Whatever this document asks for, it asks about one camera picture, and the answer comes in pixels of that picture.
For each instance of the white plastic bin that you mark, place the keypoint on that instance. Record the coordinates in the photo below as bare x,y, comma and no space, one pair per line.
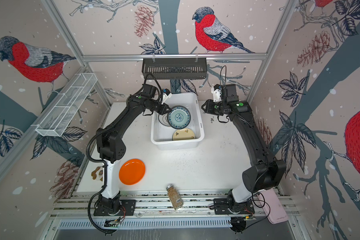
161,136

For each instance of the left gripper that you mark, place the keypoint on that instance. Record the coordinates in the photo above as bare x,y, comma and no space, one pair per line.
163,110

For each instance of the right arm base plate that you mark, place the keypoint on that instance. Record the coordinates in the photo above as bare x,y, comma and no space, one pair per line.
229,206

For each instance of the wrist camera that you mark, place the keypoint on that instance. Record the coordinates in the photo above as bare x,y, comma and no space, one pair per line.
166,94
216,90

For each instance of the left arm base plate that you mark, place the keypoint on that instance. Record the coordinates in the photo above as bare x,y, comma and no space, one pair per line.
107,207

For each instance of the glass spice jar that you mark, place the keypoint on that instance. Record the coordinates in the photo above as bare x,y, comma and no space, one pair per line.
174,197

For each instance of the orange plate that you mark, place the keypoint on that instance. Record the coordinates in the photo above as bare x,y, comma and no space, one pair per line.
132,172

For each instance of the brown white dog coaster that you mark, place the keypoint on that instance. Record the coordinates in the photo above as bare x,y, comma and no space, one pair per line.
97,174

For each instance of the white plate green rim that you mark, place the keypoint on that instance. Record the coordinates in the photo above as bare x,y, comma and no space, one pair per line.
163,120

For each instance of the black hanging wall basket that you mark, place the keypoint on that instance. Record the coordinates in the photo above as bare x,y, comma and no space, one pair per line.
176,68

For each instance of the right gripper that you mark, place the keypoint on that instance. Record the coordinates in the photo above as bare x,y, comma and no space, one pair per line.
210,104

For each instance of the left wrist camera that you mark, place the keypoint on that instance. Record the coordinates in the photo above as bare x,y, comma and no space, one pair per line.
166,94

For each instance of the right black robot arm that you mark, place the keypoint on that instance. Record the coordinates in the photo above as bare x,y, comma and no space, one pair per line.
266,171

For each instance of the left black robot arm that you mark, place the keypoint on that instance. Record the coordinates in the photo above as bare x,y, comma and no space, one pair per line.
107,146

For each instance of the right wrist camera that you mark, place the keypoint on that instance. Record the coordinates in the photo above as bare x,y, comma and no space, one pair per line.
216,90

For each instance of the small circuit board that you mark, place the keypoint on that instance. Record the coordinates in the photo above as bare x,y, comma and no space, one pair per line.
112,223

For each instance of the pink flat case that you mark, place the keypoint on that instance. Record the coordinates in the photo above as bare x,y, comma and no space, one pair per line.
273,208

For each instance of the beige plate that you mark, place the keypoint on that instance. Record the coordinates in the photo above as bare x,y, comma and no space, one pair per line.
183,134

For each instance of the teal patterned plate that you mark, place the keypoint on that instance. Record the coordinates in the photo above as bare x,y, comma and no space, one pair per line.
179,117

